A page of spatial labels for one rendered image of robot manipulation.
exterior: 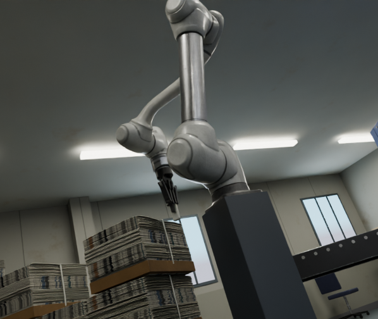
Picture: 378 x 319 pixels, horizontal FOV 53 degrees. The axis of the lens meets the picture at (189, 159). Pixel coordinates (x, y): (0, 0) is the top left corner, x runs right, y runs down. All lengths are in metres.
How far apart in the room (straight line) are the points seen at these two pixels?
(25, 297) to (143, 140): 0.85
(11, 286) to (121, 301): 0.60
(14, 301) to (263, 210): 1.15
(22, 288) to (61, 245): 4.38
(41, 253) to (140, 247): 4.77
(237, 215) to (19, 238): 5.11
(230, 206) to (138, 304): 0.49
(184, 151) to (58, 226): 5.15
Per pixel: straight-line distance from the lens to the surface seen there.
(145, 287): 1.47
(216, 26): 1.72
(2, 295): 1.98
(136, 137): 1.56
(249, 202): 1.43
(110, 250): 1.56
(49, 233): 6.29
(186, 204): 7.06
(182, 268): 1.67
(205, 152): 1.31
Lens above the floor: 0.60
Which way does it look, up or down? 23 degrees up
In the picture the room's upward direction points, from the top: 17 degrees counter-clockwise
